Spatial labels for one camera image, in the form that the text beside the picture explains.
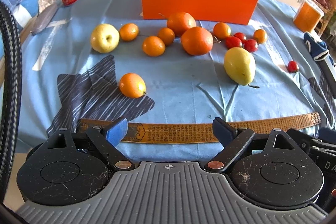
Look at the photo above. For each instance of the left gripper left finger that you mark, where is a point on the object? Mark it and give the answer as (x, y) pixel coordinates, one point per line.
(105, 139)

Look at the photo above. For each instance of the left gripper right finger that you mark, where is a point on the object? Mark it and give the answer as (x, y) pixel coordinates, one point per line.
(234, 141)

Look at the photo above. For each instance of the small orange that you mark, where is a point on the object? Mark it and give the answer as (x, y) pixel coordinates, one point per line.
(260, 36)
(221, 30)
(132, 85)
(129, 32)
(153, 46)
(166, 35)

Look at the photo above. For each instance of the lone red cherry tomato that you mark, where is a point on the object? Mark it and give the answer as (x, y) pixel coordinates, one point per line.
(293, 67)

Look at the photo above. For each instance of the large orange front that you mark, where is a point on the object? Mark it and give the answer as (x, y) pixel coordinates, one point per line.
(197, 41)

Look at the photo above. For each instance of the large orange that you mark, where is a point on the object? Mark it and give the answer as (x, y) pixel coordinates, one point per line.
(197, 41)
(179, 22)

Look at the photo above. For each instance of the yellow pear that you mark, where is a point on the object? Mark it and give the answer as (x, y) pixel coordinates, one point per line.
(240, 66)

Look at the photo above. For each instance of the light blue tablecloth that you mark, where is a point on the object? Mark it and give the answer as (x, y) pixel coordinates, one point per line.
(65, 79)

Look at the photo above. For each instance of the dark grey rectangular bar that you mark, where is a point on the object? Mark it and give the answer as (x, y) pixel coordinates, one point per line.
(329, 72)

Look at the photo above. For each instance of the red cherry tomato right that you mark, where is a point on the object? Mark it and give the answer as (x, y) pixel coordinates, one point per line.
(251, 45)

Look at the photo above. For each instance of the red cherry tomato left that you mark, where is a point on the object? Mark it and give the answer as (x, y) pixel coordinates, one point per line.
(233, 41)

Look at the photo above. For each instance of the yellow apple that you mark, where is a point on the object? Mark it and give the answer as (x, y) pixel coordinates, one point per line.
(104, 38)

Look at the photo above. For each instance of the blue white sock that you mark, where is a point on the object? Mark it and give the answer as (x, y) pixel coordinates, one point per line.
(317, 49)

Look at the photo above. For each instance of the red cherry tomato back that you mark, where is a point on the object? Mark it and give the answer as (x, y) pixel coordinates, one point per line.
(240, 36)

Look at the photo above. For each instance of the large orange near box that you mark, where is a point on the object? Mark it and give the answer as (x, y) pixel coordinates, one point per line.
(179, 22)

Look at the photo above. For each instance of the grey flat case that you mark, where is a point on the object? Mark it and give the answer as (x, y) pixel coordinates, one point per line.
(44, 18)

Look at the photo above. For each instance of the orange cylindrical canister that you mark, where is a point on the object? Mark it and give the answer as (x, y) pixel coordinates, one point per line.
(307, 16)

